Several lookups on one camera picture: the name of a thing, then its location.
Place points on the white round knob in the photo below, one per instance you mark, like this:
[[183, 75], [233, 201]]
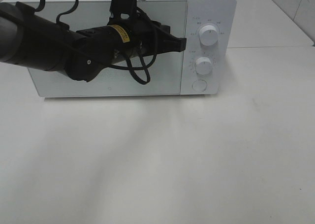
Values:
[[203, 66], [208, 34]]

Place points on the white microwave oven body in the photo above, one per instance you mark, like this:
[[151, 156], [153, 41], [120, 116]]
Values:
[[199, 12]]

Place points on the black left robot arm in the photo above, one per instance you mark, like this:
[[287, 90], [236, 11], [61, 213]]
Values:
[[31, 41]]

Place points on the round white door button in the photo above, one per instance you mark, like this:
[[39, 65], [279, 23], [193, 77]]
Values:
[[199, 85]]

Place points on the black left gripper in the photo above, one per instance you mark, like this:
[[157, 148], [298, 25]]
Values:
[[139, 37]]

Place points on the white microwave door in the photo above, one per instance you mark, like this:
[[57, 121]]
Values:
[[165, 73]]

